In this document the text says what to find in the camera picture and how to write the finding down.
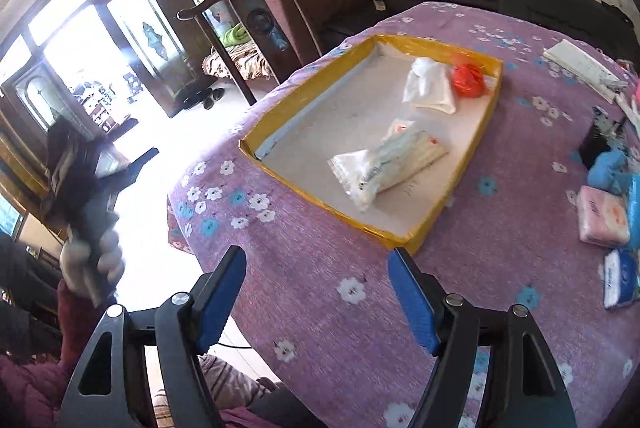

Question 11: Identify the white paper booklet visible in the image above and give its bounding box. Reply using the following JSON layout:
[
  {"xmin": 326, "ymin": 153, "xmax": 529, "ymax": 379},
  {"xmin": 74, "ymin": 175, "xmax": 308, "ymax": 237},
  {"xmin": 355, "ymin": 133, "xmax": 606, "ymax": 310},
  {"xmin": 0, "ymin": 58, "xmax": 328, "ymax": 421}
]
[{"xmin": 542, "ymin": 40, "xmax": 628, "ymax": 103}]

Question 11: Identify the yellow edged cardboard tray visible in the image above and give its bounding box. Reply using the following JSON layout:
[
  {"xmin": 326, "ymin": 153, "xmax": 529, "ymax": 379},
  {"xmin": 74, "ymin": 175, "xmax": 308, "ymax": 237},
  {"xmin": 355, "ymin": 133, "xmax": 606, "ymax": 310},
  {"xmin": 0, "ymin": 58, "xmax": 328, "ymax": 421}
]
[{"xmin": 239, "ymin": 34, "xmax": 503, "ymax": 254}]

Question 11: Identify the blue red sponge pack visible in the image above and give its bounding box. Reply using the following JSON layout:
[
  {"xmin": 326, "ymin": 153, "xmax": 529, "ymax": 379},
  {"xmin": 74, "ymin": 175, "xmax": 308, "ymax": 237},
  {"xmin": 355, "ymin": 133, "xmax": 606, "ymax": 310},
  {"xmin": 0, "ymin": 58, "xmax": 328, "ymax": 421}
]
[{"xmin": 626, "ymin": 174, "xmax": 640, "ymax": 249}]

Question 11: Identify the small blue cloth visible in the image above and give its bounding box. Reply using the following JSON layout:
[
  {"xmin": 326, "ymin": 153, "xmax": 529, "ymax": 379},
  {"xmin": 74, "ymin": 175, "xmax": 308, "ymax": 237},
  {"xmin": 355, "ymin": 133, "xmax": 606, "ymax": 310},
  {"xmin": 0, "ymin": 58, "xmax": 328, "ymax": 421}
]
[{"xmin": 587, "ymin": 149, "xmax": 631, "ymax": 195}]

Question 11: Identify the white red plastic bag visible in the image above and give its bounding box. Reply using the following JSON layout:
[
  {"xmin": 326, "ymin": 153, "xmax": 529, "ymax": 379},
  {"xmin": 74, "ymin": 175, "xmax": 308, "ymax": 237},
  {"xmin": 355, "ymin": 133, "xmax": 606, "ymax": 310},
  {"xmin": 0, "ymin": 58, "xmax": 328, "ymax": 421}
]
[{"xmin": 328, "ymin": 118, "xmax": 448, "ymax": 211}]

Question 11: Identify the red plastic bag ball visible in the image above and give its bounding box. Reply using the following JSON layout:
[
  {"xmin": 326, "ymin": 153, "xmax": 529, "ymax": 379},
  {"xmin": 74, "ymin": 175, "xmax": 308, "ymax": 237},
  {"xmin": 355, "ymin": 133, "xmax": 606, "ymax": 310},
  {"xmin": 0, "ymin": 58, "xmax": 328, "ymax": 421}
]
[{"xmin": 450, "ymin": 54, "xmax": 486, "ymax": 99}]

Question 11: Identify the white cloth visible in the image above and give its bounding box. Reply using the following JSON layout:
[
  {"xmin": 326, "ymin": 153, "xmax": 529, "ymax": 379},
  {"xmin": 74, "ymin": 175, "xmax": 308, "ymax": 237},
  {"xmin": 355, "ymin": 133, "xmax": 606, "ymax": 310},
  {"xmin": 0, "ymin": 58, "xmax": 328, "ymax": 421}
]
[{"xmin": 402, "ymin": 57, "xmax": 457, "ymax": 115}]

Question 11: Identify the brown armchair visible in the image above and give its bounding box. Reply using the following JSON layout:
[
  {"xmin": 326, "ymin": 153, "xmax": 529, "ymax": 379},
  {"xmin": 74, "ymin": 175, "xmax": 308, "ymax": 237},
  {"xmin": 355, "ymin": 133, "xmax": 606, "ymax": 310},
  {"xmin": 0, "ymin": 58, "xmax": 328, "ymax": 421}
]
[{"xmin": 265, "ymin": 0, "xmax": 385, "ymax": 66}]

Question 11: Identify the blue floral tissue pack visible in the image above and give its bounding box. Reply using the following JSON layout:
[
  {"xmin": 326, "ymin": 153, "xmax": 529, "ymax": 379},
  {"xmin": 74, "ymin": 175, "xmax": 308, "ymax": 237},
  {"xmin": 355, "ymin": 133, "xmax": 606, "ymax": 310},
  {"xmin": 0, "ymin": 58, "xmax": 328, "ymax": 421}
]
[{"xmin": 603, "ymin": 249, "xmax": 639, "ymax": 309}]

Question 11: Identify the purple floral tablecloth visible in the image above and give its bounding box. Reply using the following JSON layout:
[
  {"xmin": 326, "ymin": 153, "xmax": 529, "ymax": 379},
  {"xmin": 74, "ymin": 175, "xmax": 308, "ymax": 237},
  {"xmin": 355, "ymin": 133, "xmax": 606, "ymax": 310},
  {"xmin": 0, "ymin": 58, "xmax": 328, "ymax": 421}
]
[{"xmin": 168, "ymin": 3, "xmax": 639, "ymax": 427}]

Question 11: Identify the gloved left hand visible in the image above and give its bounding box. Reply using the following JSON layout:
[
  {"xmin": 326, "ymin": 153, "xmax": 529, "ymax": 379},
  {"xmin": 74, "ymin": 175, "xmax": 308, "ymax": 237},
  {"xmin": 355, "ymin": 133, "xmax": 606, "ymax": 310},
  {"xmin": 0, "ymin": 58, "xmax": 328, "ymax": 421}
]
[{"xmin": 60, "ymin": 228, "xmax": 125, "ymax": 299}]

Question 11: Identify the pink tissue pack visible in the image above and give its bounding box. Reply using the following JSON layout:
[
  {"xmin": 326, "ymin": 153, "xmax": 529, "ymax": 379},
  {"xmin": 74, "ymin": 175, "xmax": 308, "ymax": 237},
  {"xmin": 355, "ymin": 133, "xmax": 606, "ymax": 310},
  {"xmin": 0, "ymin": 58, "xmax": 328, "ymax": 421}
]
[{"xmin": 576, "ymin": 185, "xmax": 630, "ymax": 247}]

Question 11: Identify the dark wooden chair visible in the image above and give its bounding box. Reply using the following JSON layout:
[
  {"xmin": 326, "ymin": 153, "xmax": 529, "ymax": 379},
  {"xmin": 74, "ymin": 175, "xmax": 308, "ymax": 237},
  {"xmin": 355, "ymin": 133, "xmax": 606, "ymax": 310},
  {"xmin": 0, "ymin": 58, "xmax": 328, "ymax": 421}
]
[{"xmin": 176, "ymin": 0, "xmax": 294, "ymax": 107}]

